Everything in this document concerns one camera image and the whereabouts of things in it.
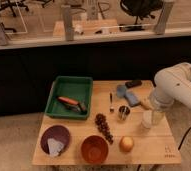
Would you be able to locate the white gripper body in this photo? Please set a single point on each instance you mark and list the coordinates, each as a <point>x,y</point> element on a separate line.
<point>157,113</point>

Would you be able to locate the yellow red apple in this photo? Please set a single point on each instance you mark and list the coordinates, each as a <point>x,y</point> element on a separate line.
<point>126,144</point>

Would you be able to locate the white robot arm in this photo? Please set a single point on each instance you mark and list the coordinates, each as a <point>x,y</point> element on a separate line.
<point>172,83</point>

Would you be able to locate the white plastic cup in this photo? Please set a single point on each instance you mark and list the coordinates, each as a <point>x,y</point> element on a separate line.
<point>147,119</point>

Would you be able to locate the small metal cup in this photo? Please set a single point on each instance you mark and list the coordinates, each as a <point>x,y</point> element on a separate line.
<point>123,112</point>

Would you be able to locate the yellow banana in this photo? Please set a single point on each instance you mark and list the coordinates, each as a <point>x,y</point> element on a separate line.
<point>145,102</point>

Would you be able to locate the blue sponge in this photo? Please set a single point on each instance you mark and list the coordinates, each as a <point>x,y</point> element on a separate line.
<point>132,99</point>

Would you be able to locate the black rectangular block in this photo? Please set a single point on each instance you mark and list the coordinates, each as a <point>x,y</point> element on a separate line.
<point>133,83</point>

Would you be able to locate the wooden table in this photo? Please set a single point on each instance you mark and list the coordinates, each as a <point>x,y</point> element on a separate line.
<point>151,146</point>

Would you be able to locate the blue grey cloth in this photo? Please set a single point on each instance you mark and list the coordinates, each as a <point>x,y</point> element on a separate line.
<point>121,91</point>

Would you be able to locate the metal fork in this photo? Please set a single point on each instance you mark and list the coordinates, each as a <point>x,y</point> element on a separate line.
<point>111,103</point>

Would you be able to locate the dark grape bunch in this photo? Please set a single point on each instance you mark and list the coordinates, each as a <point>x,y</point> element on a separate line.
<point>103,127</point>

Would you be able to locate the orange bowl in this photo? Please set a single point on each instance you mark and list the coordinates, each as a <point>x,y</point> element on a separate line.
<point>94,149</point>

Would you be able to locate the green plastic tray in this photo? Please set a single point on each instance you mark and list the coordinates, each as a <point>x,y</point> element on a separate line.
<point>78,88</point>

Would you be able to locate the purple plate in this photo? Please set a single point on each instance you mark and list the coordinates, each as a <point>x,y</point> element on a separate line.
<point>59,133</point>

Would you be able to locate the black office chair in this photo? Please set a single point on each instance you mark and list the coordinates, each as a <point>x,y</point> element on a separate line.
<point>140,8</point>

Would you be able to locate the grey folded cloth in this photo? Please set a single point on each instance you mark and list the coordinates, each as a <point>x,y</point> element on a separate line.
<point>55,147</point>

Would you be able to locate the grey right post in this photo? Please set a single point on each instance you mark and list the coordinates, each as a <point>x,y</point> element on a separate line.
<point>160,27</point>

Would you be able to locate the orange handled tool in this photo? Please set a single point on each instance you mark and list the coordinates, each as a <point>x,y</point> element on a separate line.
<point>72,104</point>

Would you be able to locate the grey middle post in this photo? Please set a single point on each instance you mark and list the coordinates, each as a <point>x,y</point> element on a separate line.
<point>67,21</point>

